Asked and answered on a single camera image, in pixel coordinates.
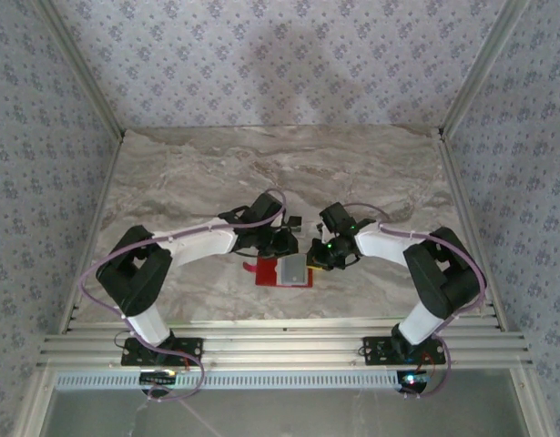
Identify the red leather card holder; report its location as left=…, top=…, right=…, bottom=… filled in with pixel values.
left=241, top=253, right=315, bottom=290

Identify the grey metal sheet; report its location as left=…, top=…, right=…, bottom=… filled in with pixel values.
left=42, top=389, right=534, bottom=437

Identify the narrow aluminium rail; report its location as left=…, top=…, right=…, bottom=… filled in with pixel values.
left=60, top=318, right=500, bottom=336

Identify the wide aluminium rail beam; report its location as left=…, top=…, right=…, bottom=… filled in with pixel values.
left=36, top=334, right=535, bottom=370

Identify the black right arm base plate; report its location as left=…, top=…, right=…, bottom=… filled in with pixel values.
left=361, top=335, right=447, bottom=367

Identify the grey slotted cable duct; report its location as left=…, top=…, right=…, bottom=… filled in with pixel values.
left=55, top=369, right=402, bottom=391

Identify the aluminium table side rail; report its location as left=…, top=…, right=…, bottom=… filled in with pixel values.
left=58, top=136, right=126, bottom=336
left=436, top=129, right=506, bottom=331

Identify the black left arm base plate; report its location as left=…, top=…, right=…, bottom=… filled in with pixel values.
left=119, top=335, right=204, bottom=367

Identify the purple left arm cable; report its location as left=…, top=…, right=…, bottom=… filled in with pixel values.
left=78, top=188, right=289, bottom=404

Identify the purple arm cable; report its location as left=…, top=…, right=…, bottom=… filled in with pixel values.
left=345, top=201, right=489, bottom=401
left=78, top=188, right=289, bottom=404

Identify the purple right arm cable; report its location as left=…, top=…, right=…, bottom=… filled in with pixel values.
left=345, top=201, right=489, bottom=401

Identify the aluminium frame post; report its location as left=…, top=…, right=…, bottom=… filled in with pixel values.
left=33, top=0, right=127, bottom=140
left=441, top=0, right=532, bottom=140

